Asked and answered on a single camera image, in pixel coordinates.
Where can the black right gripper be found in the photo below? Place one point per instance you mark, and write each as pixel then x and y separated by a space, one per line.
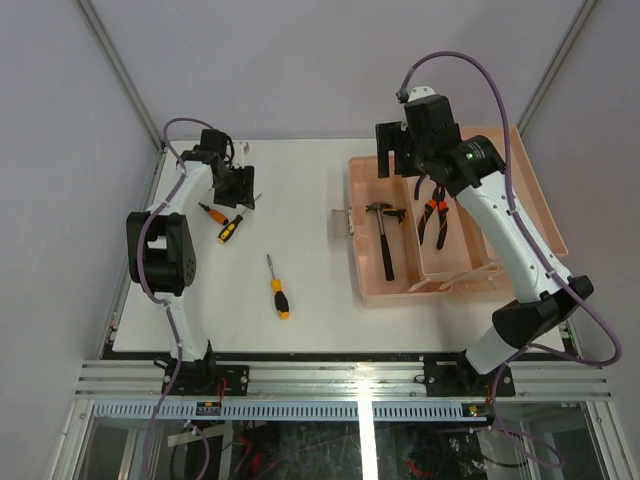
pixel 389 136

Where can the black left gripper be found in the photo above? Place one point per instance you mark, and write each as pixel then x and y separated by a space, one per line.
pixel 242 193

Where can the small orange handle screwdriver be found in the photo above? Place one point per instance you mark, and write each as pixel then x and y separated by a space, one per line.
pixel 216 215

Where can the claw hammer black handle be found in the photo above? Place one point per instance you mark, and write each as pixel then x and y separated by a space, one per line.
pixel 377 208

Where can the pink translucent plastic toolbox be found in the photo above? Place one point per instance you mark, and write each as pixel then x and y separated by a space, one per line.
pixel 466 266

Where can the blue handle cutting pliers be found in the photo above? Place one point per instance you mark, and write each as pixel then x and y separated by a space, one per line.
pixel 417 187

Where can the long thin shaft screwdriver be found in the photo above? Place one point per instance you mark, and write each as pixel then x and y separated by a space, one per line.
pixel 398 214

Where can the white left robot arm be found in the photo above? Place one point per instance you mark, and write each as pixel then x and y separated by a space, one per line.
pixel 162 255

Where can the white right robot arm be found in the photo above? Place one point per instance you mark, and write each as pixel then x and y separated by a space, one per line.
pixel 546 292

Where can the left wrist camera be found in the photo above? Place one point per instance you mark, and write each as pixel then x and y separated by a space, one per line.
pixel 241 150

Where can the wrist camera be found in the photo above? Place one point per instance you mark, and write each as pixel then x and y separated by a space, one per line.
pixel 241 150
pixel 408 95

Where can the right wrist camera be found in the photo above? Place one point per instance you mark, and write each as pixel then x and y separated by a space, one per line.
pixel 408 95

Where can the right aluminium corner post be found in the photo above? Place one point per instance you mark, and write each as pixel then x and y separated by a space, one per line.
pixel 585 12

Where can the aluminium corner post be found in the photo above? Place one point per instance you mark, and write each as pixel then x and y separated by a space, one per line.
pixel 585 12
pixel 97 28

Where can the left aluminium corner post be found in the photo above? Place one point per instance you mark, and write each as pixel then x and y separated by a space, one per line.
pixel 97 28

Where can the aluminium front rail frame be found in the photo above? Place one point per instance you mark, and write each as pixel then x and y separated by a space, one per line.
pixel 534 381

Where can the slotted grey cable duct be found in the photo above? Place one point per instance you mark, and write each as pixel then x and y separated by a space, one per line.
pixel 280 410

